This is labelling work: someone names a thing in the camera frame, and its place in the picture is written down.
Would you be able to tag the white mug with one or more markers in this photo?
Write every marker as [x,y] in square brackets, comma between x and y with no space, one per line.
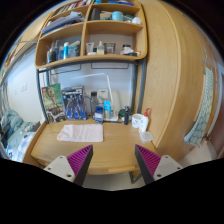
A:
[136,118]

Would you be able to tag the black cylindrical bottle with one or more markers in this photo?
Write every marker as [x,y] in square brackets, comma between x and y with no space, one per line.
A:
[126,115]

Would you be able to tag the small blue box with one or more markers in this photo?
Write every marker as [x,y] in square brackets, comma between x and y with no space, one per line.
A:
[99,114]

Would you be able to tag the light pink folded towel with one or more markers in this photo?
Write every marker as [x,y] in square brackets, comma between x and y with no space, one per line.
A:
[81,133]

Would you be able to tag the clear bottle on shelf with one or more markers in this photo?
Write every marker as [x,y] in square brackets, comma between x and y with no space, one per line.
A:
[100,48]

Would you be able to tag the green patterned hanging towel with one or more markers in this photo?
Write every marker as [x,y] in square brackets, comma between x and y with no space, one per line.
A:
[195,136]

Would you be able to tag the teal cup on shelf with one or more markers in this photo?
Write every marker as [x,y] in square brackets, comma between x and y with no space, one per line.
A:
[117,16]

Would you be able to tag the blue robot model box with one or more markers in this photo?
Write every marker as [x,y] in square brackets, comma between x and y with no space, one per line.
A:
[74,103]

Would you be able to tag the glass jar on shelf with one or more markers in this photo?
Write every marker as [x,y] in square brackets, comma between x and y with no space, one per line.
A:
[109,47]

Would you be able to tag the white tube on shelf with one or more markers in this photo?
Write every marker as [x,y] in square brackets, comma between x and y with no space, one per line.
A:
[89,48]

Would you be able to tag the bed with teal bedding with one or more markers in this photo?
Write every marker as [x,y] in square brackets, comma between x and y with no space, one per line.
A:
[15,136]

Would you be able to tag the light blue carton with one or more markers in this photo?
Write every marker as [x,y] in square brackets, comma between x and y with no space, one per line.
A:
[107,110]

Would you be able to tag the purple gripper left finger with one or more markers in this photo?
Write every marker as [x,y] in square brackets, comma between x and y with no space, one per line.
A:
[73,167]

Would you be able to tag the wooden wardrobe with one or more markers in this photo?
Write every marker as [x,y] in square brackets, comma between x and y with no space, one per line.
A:
[178,57]

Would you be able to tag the stack of papers on shelf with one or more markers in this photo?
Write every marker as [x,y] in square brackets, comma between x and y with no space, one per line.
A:
[73,16]

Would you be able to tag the green Groot toy box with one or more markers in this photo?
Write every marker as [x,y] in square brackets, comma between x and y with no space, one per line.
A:
[53,104]

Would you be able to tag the blue spray bottle on shelf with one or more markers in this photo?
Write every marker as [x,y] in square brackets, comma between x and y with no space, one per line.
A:
[65,51]

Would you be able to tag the clear plastic container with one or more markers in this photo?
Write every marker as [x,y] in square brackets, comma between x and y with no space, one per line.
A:
[146,137]

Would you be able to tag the white desk lamp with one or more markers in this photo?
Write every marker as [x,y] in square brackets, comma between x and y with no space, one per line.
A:
[105,94]

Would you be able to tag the white pump bottle red cap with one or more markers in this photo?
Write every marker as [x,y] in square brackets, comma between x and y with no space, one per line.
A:
[144,121]

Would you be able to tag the dark water bottle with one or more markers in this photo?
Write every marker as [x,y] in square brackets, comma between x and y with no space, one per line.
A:
[93,102]

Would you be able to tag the wooden wall shelf unit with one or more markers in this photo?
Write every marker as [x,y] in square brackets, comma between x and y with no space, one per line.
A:
[105,30]

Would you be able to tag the wooden desk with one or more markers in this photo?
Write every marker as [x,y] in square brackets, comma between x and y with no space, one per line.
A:
[115,154]

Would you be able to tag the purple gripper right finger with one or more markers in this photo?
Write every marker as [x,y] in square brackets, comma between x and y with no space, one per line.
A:
[154,167]

